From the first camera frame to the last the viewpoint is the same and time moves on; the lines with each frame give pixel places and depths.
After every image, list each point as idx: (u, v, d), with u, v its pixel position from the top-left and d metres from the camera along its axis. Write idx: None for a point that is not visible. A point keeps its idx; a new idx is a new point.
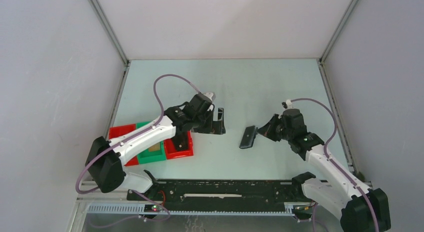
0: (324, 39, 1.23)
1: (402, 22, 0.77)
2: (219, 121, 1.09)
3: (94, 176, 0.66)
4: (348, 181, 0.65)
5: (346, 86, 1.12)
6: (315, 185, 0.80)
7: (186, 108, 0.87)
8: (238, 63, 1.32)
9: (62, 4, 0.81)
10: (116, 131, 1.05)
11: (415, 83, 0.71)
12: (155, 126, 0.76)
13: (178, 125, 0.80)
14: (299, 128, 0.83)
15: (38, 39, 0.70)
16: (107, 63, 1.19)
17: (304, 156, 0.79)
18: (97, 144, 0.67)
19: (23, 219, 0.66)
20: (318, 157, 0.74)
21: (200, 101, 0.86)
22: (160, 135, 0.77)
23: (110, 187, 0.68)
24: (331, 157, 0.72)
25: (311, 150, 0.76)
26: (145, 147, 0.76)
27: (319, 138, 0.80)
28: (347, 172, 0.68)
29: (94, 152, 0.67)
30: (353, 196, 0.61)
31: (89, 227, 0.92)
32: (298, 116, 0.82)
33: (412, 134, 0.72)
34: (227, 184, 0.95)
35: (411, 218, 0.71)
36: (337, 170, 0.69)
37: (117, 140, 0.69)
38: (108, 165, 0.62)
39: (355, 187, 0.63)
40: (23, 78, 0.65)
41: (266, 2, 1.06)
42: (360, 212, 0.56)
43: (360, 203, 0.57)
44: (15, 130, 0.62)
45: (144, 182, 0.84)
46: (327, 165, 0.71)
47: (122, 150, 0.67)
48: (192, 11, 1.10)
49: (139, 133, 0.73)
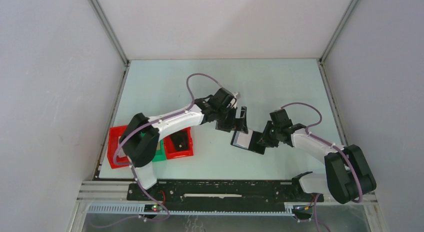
0: (324, 38, 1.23)
1: (402, 22, 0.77)
2: (242, 118, 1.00)
3: (130, 149, 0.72)
4: (325, 145, 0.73)
5: (345, 86, 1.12)
6: (310, 176, 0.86)
7: (210, 100, 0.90)
8: (238, 63, 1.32)
9: (62, 4, 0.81)
10: (116, 131, 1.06)
11: (415, 83, 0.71)
12: (187, 111, 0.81)
13: (204, 117, 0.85)
14: (283, 121, 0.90)
15: (38, 40, 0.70)
16: (107, 63, 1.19)
17: (292, 142, 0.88)
18: (137, 120, 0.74)
19: (23, 219, 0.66)
20: (301, 135, 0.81)
21: (225, 94, 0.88)
22: (190, 120, 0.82)
23: (142, 161, 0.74)
24: (310, 133, 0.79)
25: (295, 132, 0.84)
26: (174, 129, 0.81)
27: (301, 124, 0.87)
28: (324, 139, 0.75)
29: (134, 126, 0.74)
30: (329, 153, 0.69)
31: (89, 227, 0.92)
32: (281, 111, 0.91)
33: (412, 134, 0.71)
34: (227, 184, 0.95)
35: (411, 218, 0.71)
36: (316, 139, 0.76)
37: (155, 117, 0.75)
38: (147, 138, 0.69)
39: (331, 147, 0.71)
40: (23, 78, 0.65)
41: (266, 2, 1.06)
42: (336, 166, 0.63)
43: (337, 157, 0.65)
44: (15, 130, 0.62)
45: (151, 177, 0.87)
46: (307, 138, 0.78)
47: (160, 126, 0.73)
48: (191, 12, 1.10)
49: (172, 114, 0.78)
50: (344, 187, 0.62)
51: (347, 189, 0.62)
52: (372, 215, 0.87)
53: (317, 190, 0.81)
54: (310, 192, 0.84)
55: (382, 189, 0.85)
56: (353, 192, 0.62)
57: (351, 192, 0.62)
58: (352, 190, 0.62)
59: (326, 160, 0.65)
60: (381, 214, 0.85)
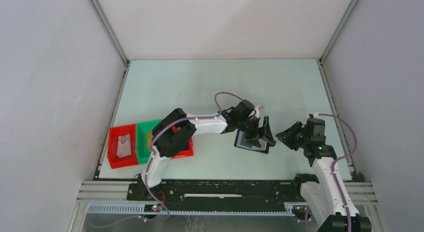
0: (324, 38, 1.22)
1: (402, 22, 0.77)
2: (263, 126, 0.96)
3: (163, 140, 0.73)
4: (340, 198, 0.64)
5: (345, 86, 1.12)
6: (311, 188, 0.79)
7: (231, 112, 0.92)
8: (238, 63, 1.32)
9: (62, 5, 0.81)
10: (116, 131, 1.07)
11: (416, 83, 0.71)
12: (216, 117, 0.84)
13: (226, 127, 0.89)
14: (317, 137, 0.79)
15: (39, 40, 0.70)
16: (107, 62, 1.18)
17: (312, 162, 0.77)
18: (176, 113, 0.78)
19: (24, 219, 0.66)
20: (324, 168, 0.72)
21: (245, 107, 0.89)
22: (217, 127, 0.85)
23: (171, 155, 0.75)
24: (335, 172, 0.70)
25: (320, 159, 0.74)
26: (202, 131, 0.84)
27: (333, 151, 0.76)
28: (344, 189, 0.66)
29: (171, 118, 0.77)
30: (337, 211, 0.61)
31: (89, 227, 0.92)
32: (321, 125, 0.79)
33: (412, 133, 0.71)
34: (227, 184, 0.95)
35: (411, 218, 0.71)
36: (335, 184, 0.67)
37: (192, 115, 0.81)
38: (186, 131, 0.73)
39: (343, 206, 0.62)
40: (23, 79, 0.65)
41: (266, 2, 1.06)
42: (335, 228, 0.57)
43: (341, 220, 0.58)
44: (15, 130, 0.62)
45: (157, 178, 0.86)
46: (329, 177, 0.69)
47: (196, 123, 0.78)
48: (192, 11, 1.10)
49: (206, 117, 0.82)
50: None
51: None
52: (372, 215, 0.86)
53: (308, 202, 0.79)
54: (305, 198, 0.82)
55: (382, 188, 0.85)
56: None
57: None
58: None
59: (328, 217, 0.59)
60: (381, 214, 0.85)
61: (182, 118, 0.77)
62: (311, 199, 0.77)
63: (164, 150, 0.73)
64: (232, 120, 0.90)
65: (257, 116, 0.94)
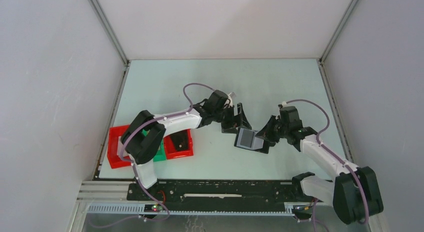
0: (324, 38, 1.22)
1: (402, 22, 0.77)
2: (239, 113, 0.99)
3: (133, 147, 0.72)
4: (337, 161, 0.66)
5: (345, 86, 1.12)
6: (313, 181, 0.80)
7: (205, 104, 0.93)
8: (238, 62, 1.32)
9: (62, 4, 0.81)
10: (116, 131, 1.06)
11: (415, 82, 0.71)
12: (188, 112, 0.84)
13: (201, 121, 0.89)
14: (294, 122, 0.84)
15: (38, 40, 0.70)
16: (107, 62, 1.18)
17: (299, 147, 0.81)
18: (142, 116, 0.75)
19: (24, 218, 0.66)
20: (311, 143, 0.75)
21: (217, 96, 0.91)
22: (190, 122, 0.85)
23: (145, 159, 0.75)
24: (322, 143, 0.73)
25: (304, 138, 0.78)
26: (175, 129, 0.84)
27: (313, 130, 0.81)
28: (336, 154, 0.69)
29: (138, 122, 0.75)
30: (341, 173, 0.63)
31: (89, 227, 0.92)
32: (293, 111, 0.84)
33: (412, 133, 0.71)
34: (227, 184, 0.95)
35: (411, 218, 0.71)
36: (327, 153, 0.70)
37: (160, 115, 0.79)
38: (153, 134, 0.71)
39: (343, 166, 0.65)
40: (23, 79, 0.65)
41: (266, 2, 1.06)
42: (347, 189, 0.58)
43: (348, 178, 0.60)
44: (15, 129, 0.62)
45: (151, 177, 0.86)
46: (318, 149, 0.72)
47: (165, 123, 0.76)
48: (191, 11, 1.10)
49: (175, 114, 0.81)
50: (350, 208, 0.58)
51: (353, 211, 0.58)
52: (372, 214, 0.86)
53: (314, 195, 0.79)
54: (310, 194, 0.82)
55: (382, 188, 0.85)
56: (359, 215, 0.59)
57: (355, 215, 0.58)
58: (357, 211, 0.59)
59: (336, 180, 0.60)
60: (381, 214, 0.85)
61: (149, 120, 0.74)
62: (315, 188, 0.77)
63: (137, 158, 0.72)
64: (207, 112, 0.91)
65: (231, 105, 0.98)
